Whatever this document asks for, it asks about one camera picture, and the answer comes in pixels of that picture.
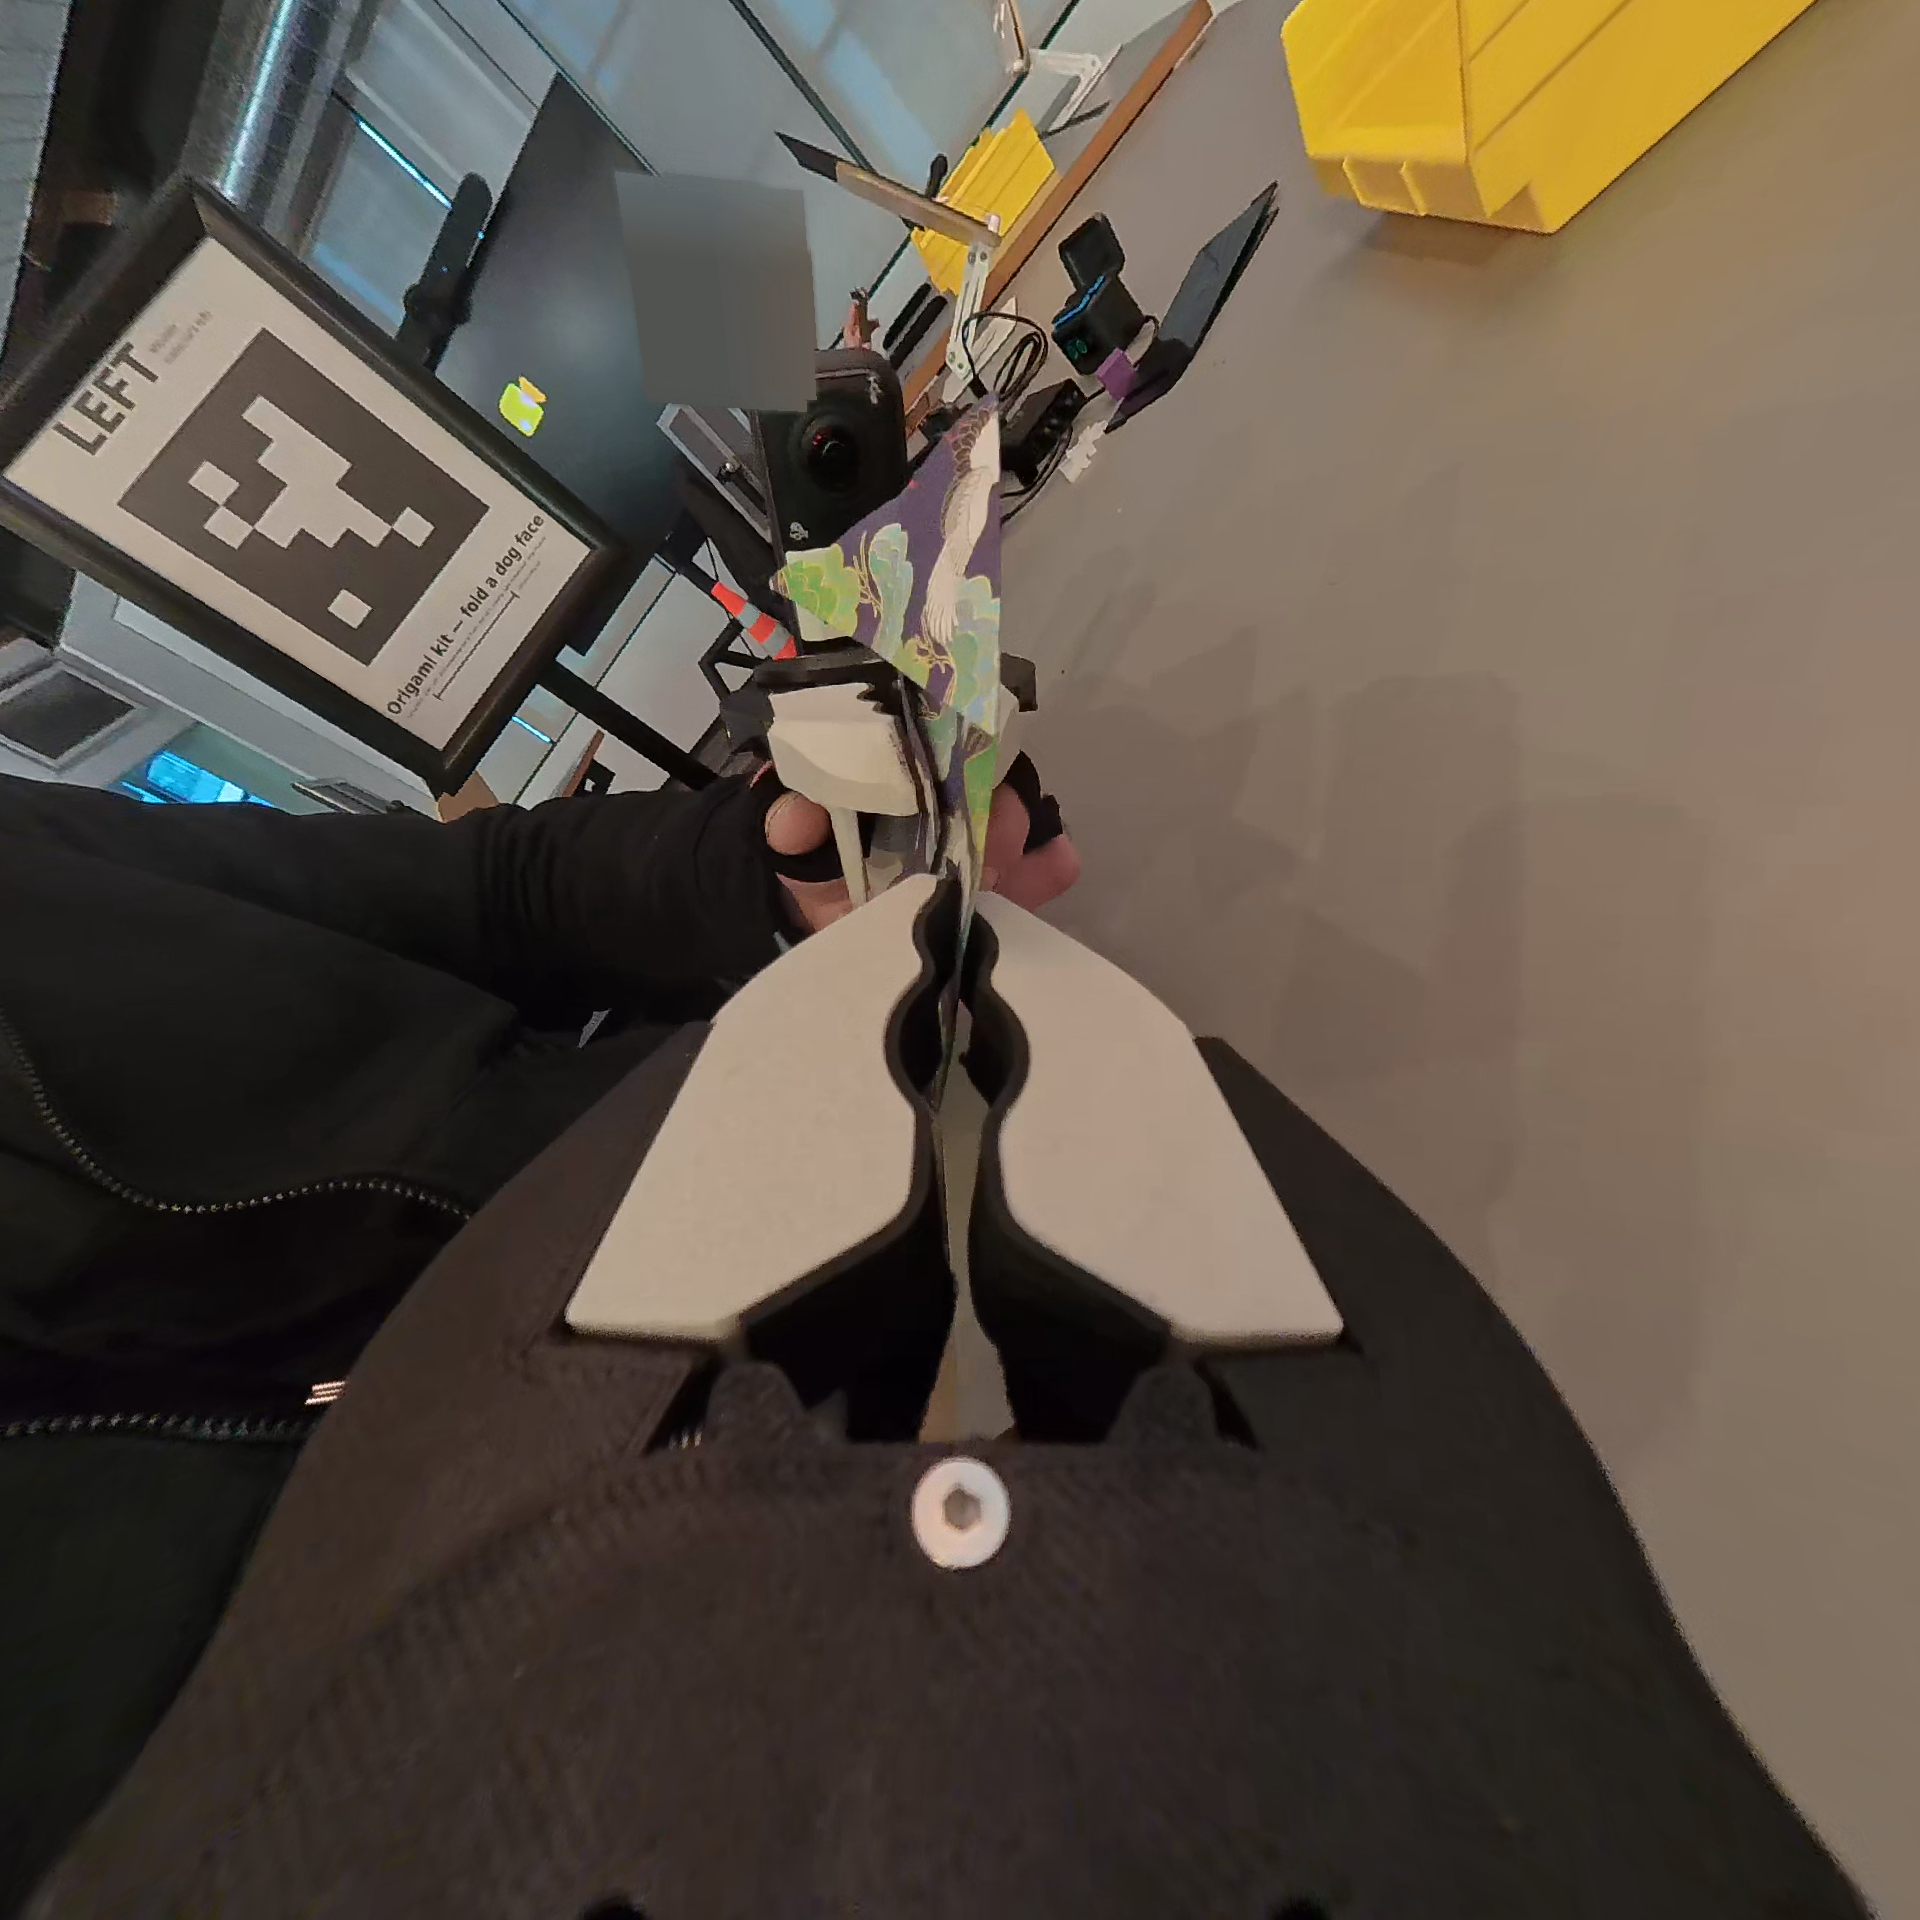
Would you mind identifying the large yellow plastic bin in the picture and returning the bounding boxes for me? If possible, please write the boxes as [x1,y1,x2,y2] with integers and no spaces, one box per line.
[1284,0,1827,238]

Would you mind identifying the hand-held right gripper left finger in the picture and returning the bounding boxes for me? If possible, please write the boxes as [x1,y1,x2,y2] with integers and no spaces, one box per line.
[560,874,966,1446]

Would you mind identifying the black action camera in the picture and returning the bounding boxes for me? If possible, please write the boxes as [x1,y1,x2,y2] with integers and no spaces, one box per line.
[1051,215,1171,405]

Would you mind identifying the black monitor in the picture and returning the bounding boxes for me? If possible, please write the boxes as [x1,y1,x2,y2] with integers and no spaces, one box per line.
[403,73,846,580]

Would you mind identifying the black power strip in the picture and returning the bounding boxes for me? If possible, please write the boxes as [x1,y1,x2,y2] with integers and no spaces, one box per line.
[996,378,1091,485]

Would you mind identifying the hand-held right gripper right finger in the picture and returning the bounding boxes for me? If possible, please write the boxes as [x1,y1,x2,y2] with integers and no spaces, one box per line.
[963,910,1347,1446]

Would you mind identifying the black zip jacket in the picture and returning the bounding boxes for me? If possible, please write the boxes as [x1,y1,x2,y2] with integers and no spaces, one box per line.
[0,959,724,1915]

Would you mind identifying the small yellow plastic bin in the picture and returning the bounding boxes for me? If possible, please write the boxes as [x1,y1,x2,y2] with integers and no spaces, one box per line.
[908,109,1061,296]

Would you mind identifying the person's left hand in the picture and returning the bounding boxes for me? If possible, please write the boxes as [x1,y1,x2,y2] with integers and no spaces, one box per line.
[755,756,1085,938]

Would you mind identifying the silver desk lamp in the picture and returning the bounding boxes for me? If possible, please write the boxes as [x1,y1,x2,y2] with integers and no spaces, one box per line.
[778,127,1006,398]

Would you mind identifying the metal duct pipe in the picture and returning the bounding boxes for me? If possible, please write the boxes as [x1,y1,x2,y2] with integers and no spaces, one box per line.
[194,0,396,228]

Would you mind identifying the black tablet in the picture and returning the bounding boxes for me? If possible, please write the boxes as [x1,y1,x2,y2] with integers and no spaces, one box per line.
[1144,180,1288,419]

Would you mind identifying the person's left forearm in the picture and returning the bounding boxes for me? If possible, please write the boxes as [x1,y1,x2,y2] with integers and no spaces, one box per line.
[0,770,800,1041]

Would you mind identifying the patterned purple origami paper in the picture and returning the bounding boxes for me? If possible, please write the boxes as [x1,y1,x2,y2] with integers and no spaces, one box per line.
[773,393,1023,1435]

